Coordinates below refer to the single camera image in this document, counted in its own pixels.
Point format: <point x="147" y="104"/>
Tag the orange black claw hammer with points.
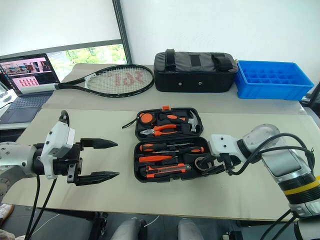
<point x="175" y="117"/>

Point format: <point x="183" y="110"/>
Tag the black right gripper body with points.
<point x="230" y="162"/>

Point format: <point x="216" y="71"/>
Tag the orange tester screwdriver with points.
<point x="155" y="158"/>

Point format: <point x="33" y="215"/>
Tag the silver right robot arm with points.
<point x="282" y="160"/>

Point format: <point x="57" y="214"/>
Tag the blue plastic divided crate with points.
<point x="270" y="91"/>

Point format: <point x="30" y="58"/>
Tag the black tool case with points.
<point x="170" y="138"/>

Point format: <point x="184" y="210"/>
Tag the orange black utility knife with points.
<point x="162" y="170"/>

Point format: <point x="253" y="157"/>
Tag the grey rounded shape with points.
<point x="127" y="231"/>
<point x="191" y="231"/>

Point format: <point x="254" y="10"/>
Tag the orange black screwdriver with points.
<point x="152" y="146"/>
<point x="192" y="150"/>

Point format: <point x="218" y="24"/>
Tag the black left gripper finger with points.
<point x="100" y="143"/>
<point x="97" y="177"/>

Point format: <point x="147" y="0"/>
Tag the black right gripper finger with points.
<point x="215" y="170"/>
<point x="209" y="160"/>

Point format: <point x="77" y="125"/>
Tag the open laptop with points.
<point x="27" y="105"/>

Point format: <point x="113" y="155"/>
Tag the orange black tape measure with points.
<point x="145" y="118"/>

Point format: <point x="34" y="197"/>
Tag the black fabric bag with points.
<point x="195" y="80"/>

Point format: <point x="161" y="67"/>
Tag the black tennis racket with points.
<point x="75" y="82"/>

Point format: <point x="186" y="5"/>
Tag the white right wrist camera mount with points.
<point x="225" y="145"/>

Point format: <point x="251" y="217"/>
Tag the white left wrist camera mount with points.
<point x="58" y="140"/>

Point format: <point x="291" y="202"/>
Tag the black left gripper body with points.
<point x="72" y="162"/>

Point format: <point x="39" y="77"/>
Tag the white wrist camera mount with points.
<point x="58" y="140"/>
<point x="225" y="145"/>

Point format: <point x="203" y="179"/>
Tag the black electrical tape roll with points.
<point x="198" y="165"/>

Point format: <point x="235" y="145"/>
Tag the black chair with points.
<point x="313" y="98"/>

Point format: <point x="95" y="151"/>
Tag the dark window frame post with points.
<point x="122" y="32"/>

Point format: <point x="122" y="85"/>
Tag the white pink shoe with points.
<point x="6" y="213"/>

